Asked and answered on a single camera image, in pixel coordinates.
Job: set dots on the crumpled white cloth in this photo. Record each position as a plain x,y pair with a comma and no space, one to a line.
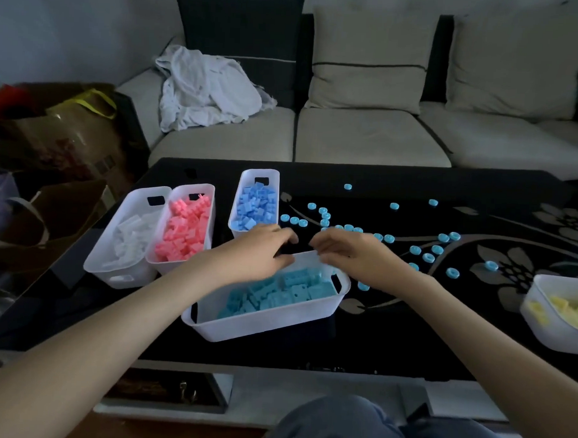
208,86

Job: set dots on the pile of colorful blocks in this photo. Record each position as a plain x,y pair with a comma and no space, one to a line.
415,249

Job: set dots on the beige back cushion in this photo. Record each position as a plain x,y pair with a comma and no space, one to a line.
516,63
369,87

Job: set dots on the red object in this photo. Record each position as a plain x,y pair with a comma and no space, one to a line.
7,100

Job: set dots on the yellow bag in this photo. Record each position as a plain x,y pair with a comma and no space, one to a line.
85,103

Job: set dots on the person's left forearm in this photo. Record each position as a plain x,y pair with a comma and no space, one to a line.
91,342

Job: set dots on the person's right hand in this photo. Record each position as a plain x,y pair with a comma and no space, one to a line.
368,259

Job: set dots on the person's left leg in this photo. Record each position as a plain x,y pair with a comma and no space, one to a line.
329,426

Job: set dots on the pile of white blocks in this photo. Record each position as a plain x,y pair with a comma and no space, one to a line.
132,241

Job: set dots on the dark back cushion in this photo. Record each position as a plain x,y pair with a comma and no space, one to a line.
239,21

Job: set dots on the glossy brown shopping bag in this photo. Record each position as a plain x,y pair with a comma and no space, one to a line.
74,143

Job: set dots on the person's right forearm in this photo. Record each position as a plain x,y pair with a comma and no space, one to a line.
502,356

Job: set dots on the black glass coffee table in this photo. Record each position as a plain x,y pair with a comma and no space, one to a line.
384,338

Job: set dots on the person's left hand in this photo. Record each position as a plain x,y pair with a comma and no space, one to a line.
254,255

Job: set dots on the grey sofa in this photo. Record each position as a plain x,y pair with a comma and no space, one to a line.
372,139

